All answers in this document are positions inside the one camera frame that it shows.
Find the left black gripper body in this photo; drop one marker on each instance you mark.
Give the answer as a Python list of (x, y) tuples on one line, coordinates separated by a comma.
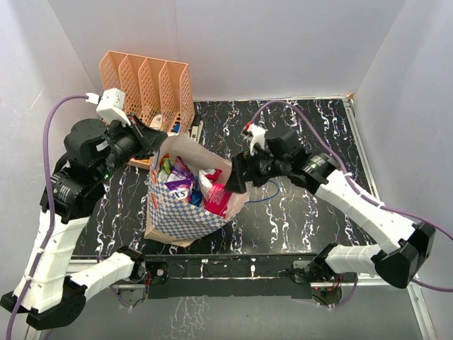
[(124, 144)]

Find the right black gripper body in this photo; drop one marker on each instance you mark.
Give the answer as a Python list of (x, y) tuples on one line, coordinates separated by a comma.
[(262, 168)]

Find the pink chips bag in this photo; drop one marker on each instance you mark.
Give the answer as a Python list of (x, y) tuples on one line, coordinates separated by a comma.
[(215, 198)]

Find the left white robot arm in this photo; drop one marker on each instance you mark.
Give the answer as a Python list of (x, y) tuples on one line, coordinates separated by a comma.
[(49, 296)]

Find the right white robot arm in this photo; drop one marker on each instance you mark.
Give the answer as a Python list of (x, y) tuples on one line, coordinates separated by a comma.
[(401, 246)]

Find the rainbow candy bag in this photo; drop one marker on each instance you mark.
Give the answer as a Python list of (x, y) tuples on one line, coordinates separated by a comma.
[(165, 168)]

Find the purple Fox's candy bag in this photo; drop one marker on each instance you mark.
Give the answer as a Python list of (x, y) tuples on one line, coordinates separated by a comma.
[(181, 181)]

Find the white bottle in organizer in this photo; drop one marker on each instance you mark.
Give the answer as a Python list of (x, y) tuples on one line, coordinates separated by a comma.
[(157, 121)]

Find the small pink snack packet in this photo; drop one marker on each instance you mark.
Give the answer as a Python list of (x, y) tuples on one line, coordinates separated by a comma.
[(209, 176)]

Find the grey stapler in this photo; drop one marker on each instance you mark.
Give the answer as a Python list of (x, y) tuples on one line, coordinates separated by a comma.
[(196, 128)]

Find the orange plastic file organizer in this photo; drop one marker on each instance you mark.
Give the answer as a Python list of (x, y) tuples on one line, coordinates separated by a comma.
[(151, 85)]

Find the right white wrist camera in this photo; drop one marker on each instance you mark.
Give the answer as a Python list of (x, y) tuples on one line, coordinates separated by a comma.
[(255, 136)]

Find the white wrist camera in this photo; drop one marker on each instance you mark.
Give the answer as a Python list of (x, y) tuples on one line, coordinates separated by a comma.
[(255, 136), (110, 105)]

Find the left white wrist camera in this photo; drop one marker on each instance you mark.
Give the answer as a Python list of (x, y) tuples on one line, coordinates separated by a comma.
[(110, 105)]

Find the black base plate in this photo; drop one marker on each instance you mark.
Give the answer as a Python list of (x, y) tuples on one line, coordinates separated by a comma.
[(169, 275)]

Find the aluminium frame rail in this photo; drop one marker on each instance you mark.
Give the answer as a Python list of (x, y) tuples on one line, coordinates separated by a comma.
[(79, 265)]

